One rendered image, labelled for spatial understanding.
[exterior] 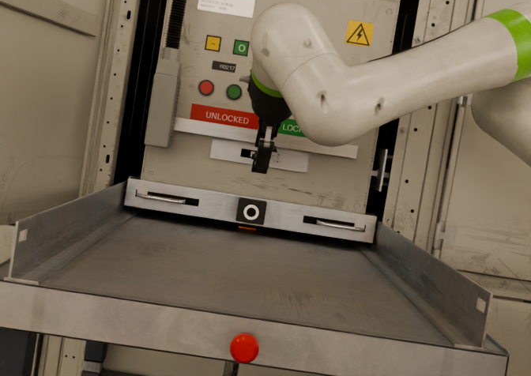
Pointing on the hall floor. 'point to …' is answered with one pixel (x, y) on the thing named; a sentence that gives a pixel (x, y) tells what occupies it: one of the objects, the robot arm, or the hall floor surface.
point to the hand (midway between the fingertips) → (262, 151)
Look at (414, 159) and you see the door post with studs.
